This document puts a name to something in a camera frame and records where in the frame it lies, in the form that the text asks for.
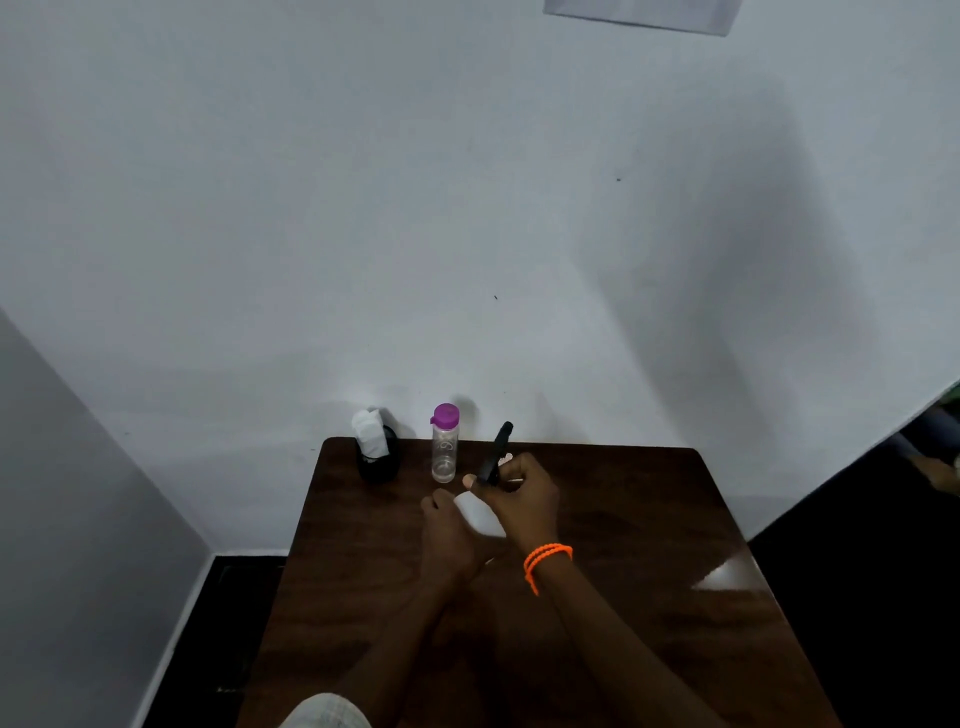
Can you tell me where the person's left hand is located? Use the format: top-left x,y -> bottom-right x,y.
419,487 -> 490,592

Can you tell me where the person's right hand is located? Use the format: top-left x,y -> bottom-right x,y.
462,452 -> 562,558

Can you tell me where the black spray head with tube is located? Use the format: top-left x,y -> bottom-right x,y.
476,421 -> 525,487

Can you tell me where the clear bottle with purple cap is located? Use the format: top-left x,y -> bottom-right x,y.
431,427 -> 459,484

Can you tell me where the person's left forearm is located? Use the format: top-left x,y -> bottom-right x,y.
337,577 -> 470,728

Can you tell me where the person's right forearm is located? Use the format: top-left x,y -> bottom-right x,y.
533,556 -> 727,728

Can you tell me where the person's left plaid sleeve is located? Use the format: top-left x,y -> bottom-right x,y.
278,692 -> 373,728

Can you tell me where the black round holder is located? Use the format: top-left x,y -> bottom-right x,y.
356,425 -> 401,484

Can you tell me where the dark wooden table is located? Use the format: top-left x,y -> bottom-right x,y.
236,437 -> 841,728

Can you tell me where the white folded tissue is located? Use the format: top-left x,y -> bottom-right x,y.
350,408 -> 390,459

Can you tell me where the white baseboard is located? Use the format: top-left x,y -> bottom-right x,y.
134,553 -> 219,728

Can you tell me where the white paper sheet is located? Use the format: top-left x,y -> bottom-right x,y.
543,0 -> 744,37

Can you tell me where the orange bead bracelet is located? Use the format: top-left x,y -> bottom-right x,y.
522,543 -> 575,598

